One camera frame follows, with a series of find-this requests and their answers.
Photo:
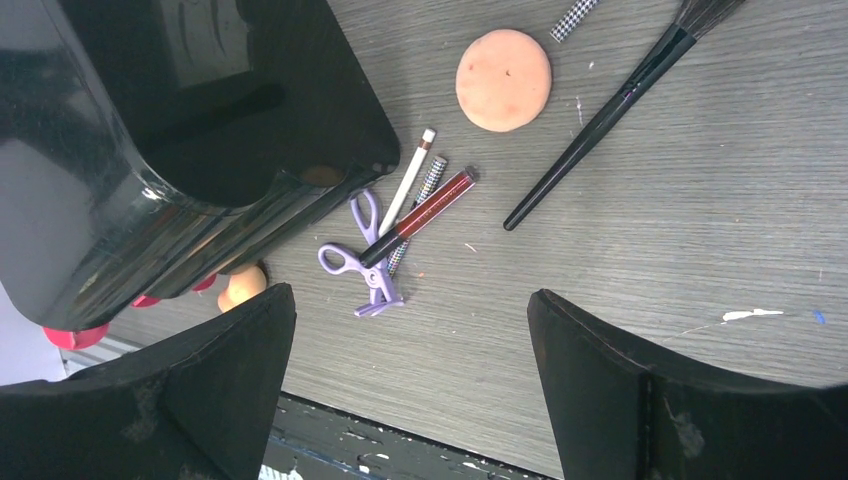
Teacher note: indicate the red lip gloss tube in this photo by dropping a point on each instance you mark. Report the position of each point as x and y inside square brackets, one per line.
[447, 194]

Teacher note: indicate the round orange powder puff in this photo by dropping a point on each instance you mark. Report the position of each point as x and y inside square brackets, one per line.
[503, 80]

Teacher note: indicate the white makeup pencil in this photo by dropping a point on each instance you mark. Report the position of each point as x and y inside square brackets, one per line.
[408, 178]

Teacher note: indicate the black drawer organizer cabinet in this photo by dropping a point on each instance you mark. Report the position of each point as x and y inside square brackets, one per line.
[148, 145]

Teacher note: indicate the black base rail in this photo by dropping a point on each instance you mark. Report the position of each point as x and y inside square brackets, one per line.
[310, 440]

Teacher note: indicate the black makeup brush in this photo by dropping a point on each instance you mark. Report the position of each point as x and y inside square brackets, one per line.
[693, 20]

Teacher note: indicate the orange beauty blender sponge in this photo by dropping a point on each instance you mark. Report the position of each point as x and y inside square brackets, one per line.
[246, 283]

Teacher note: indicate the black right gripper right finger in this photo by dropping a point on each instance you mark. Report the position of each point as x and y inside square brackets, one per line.
[623, 407]

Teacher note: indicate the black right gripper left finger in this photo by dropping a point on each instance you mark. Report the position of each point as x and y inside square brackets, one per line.
[197, 405]

